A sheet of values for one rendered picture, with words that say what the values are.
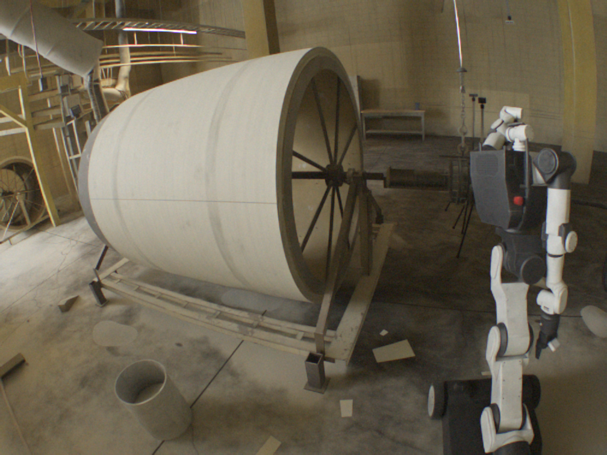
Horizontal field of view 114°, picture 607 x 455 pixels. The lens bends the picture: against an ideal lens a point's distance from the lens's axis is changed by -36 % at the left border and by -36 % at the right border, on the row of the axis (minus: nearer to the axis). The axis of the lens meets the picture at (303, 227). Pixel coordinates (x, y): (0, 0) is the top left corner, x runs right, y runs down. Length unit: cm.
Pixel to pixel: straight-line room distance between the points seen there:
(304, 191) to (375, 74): 746
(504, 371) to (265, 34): 618
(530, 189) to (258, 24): 589
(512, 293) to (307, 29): 1020
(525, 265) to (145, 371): 184
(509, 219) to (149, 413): 175
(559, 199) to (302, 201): 232
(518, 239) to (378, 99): 901
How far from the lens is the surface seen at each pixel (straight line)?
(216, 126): 150
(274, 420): 171
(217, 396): 188
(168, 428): 174
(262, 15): 645
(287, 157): 134
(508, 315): 134
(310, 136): 287
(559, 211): 118
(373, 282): 217
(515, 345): 133
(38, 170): 696
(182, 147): 162
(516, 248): 123
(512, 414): 140
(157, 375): 181
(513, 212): 119
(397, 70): 992
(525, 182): 123
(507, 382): 139
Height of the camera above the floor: 147
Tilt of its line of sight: 25 degrees down
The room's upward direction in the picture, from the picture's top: 7 degrees counter-clockwise
